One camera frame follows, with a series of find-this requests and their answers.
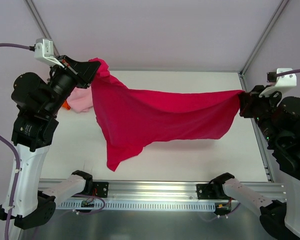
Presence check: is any orange folded t shirt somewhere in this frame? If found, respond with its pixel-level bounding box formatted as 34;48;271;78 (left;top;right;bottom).
62;100;71;111

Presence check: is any right aluminium frame post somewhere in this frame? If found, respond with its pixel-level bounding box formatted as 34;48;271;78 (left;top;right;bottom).
239;0;290;75

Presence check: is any aluminium mounting rail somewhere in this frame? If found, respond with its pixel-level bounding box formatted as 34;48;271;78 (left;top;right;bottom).
37;178;288;201

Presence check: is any magenta t shirt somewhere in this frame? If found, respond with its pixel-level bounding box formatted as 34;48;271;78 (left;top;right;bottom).
91;58;241;171

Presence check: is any left aluminium frame post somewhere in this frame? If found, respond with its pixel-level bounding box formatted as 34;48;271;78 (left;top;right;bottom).
24;0;61;57

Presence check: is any white slotted cable duct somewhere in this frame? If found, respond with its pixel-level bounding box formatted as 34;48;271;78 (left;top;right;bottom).
57;198;216;212

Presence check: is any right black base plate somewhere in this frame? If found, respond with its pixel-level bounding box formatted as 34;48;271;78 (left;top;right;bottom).
195;183;227;200

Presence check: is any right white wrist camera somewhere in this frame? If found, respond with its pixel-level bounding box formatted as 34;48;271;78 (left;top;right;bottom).
259;68;297;98

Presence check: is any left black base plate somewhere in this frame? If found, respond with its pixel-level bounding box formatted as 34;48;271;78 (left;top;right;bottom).
92;181;109;198

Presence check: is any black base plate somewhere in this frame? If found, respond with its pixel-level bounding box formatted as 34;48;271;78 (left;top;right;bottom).
195;183;227;200
92;181;109;198

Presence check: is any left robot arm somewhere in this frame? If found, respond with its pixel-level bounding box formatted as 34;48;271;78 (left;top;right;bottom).
0;55;101;230

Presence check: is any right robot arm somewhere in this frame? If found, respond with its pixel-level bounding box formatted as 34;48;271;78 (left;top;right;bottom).
211;85;300;240

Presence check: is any aluminium frame post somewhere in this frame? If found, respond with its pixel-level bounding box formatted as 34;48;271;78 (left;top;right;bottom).
239;0;290;75
24;0;61;57

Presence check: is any pink folded t shirt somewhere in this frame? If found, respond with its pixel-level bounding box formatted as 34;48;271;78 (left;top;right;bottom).
66;87;93;113

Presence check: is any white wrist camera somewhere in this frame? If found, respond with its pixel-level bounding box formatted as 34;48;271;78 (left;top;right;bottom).
259;68;297;98
34;38;64;68

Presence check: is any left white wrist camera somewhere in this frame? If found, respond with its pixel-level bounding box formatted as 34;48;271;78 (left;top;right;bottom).
34;38;64;68

